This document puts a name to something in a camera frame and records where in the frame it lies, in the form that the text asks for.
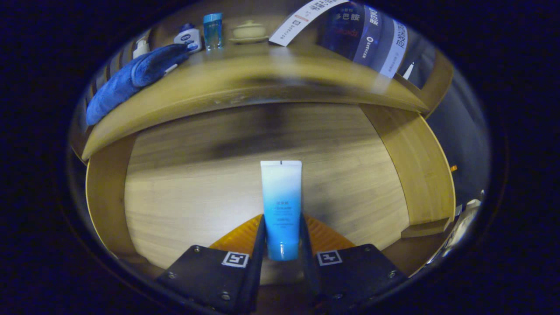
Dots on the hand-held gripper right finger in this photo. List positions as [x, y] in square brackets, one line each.
[354, 275]

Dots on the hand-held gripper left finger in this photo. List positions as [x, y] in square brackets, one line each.
[210, 275]

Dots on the wooden drawer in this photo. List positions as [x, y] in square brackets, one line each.
[197, 197]

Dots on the blue and white tube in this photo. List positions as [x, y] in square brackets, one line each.
[281, 197]

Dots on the wooden countertop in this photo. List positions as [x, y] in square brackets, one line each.
[218, 87]

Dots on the wooden cabinet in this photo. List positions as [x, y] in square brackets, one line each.
[439, 83]

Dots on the black backdrop cloth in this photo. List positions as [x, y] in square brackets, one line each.
[463, 131]

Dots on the rolled blue towel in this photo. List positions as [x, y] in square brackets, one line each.
[118, 87]

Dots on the light purple book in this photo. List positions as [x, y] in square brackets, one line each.
[396, 48]

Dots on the white bottle with blue cap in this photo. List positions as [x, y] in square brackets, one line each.
[189, 39]

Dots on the white pump bottle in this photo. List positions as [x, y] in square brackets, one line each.
[141, 48]

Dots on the clear blue bottle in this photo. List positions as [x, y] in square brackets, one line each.
[213, 33]

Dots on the dark blue book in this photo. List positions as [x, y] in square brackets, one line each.
[345, 30]

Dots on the beige lidded teacup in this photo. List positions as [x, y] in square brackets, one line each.
[249, 31]

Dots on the white book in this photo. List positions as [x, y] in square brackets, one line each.
[297, 22]

